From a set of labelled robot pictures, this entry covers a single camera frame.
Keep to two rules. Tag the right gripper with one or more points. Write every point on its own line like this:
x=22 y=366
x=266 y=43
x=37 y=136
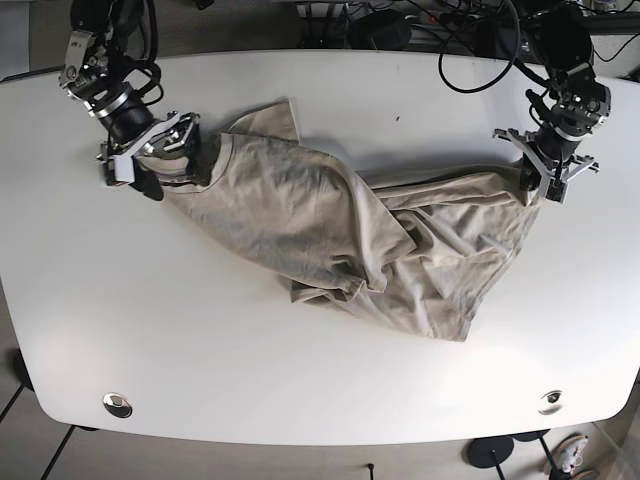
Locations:
x=167 y=152

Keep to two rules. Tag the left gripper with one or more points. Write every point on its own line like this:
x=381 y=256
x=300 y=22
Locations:
x=546 y=156

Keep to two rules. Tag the beige grey T-shirt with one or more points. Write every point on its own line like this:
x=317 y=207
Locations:
x=418 y=256

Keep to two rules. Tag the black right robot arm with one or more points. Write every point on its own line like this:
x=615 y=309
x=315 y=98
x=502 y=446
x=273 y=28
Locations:
x=110 y=66

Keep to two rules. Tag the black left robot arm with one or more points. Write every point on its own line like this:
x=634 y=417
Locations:
x=553 y=49

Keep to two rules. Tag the black power adapter box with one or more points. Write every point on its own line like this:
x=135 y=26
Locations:
x=381 y=30

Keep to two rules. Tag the right silver table grommet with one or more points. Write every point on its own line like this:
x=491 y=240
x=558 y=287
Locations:
x=551 y=402

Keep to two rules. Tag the silver table grommet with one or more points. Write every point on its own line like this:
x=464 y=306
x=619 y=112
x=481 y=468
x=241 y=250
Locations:
x=117 y=405
x=551 y=402

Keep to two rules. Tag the left silver table grommet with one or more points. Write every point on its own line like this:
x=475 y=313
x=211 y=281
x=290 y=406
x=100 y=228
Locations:
x=117 y=405

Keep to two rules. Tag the black round stand base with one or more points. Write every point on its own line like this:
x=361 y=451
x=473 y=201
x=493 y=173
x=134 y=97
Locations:
x=489 y=452

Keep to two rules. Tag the white orange sneaker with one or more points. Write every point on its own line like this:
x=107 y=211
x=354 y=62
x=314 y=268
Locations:
x=568 y=455

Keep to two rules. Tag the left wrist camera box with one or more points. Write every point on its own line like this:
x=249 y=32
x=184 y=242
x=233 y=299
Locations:
x=556 y=191

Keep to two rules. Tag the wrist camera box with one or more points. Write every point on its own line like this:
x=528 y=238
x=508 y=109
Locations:
x=556 y=191
x=117 y=170

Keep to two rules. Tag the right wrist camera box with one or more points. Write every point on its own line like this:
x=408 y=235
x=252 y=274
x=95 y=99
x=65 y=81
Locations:
x=117 y=170

